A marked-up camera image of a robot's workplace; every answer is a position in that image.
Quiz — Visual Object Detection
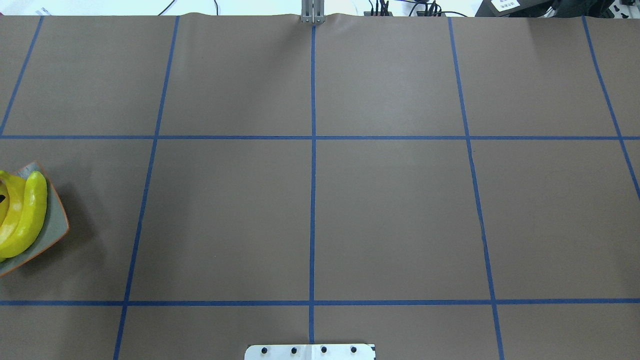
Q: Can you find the yellow banana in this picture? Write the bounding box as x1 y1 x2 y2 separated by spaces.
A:
0 181 10 224
0 170 26 244
0 170 48 262

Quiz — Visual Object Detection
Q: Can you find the blue square ceramic plate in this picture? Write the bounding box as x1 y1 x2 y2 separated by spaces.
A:
0 161 70 277

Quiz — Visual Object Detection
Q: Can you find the brown paper table cover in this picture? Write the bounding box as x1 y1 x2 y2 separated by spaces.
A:
1 13 639 360

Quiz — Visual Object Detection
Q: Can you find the aluminium frame post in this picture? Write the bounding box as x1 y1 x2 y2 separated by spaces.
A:
301 0 326 26

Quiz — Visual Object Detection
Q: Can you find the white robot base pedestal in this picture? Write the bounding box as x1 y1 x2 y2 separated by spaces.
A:
244 343 377 360

